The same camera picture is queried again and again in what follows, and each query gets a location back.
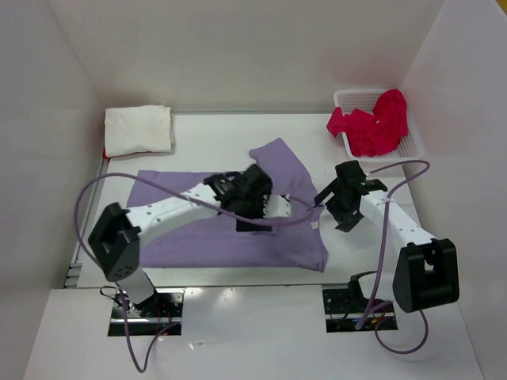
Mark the lavender t shirt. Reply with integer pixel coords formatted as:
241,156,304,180
140,139,329,272

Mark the white t shirt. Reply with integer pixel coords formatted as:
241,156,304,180
104,105,173,158

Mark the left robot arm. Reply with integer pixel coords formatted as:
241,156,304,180
88,165,291,317

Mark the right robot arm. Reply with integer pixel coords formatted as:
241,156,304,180
314,160,460,314

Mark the pink t shirt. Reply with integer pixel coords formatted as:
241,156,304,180
325,88,409,158

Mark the white laundry basket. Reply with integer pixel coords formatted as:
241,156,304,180
333,87,427,164

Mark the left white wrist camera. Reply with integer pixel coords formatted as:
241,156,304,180
264,195,292,219

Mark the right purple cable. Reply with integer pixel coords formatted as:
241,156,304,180
354,159,433,354

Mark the purple cable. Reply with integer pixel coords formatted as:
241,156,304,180
354,159,433,354
74,172,321,374

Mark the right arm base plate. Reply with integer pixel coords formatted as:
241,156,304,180
322,284,398,333

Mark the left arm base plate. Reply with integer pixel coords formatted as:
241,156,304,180
108,288,185,337

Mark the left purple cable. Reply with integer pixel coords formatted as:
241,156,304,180
74,172,321,374

